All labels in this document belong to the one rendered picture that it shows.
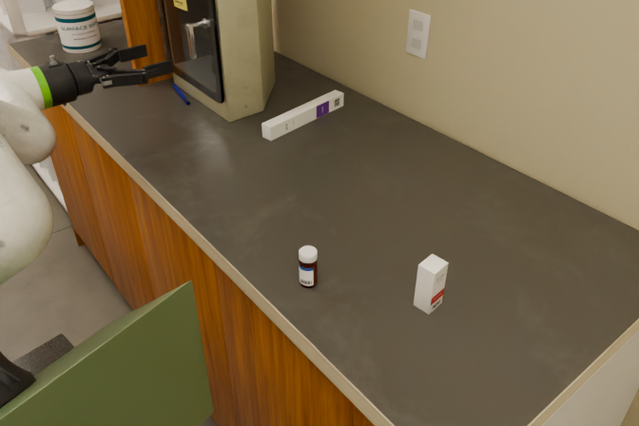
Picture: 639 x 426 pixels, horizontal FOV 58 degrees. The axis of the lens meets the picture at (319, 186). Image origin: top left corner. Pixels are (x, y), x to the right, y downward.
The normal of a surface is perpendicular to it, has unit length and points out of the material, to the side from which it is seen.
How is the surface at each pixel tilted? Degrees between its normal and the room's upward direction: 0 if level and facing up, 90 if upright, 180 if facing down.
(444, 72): 90
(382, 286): 1
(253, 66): 90
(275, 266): 0
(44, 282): 0
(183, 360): 90
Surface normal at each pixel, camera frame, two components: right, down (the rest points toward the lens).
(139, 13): 0.63, 0.43
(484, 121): -0.78, 0.35
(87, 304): 0.00, -0.83
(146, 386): 0.79, 0.34
